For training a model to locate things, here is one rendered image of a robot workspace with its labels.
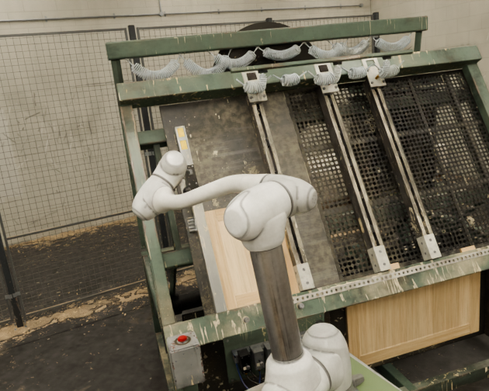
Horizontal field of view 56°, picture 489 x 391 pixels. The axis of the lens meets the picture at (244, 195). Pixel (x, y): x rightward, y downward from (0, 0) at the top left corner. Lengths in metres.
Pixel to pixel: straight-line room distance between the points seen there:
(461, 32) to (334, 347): 6.75
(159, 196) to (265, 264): 0.54
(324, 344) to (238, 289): 0.71
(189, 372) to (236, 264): 0.57
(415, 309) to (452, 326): 0.32
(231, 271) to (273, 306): 0.84
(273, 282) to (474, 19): 6.79
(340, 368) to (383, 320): 1.19
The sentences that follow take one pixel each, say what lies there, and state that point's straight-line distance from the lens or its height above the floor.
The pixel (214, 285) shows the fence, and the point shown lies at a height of 1.01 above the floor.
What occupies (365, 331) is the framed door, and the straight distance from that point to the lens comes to 2.81.
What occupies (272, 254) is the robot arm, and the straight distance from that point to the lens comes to 1.36.
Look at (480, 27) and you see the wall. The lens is 7.79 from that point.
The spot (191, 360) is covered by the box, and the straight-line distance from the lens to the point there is 1.96.
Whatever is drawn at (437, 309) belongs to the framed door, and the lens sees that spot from 3.05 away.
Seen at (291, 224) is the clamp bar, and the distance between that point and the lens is 2.33.
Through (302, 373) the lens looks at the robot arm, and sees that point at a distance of 1.52.
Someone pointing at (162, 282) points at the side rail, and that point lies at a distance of 2.17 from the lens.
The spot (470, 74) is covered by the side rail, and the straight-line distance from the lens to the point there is 3.28.
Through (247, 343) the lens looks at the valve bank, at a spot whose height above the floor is 0.75.
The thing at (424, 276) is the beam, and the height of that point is 0.84.
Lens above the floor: 1.94
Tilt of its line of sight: 15 degrees down
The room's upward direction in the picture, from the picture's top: 6 degrees counter-clockwise
